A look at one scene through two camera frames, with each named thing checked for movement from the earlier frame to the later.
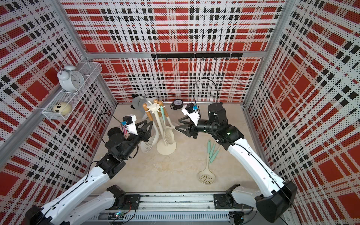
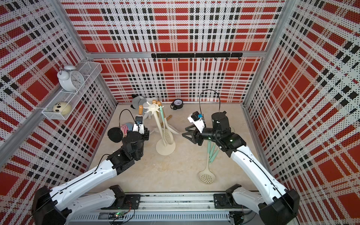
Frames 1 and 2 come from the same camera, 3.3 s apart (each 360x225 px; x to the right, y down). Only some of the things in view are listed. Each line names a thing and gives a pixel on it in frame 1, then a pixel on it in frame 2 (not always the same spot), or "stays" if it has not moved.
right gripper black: [193, 130] → [197, 135]
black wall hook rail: [200, 55] stays
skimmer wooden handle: [148, 146] → [140, 109]
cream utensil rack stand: [162, 147] stays
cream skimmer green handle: [168, 134] stays
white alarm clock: [70, 79] stays
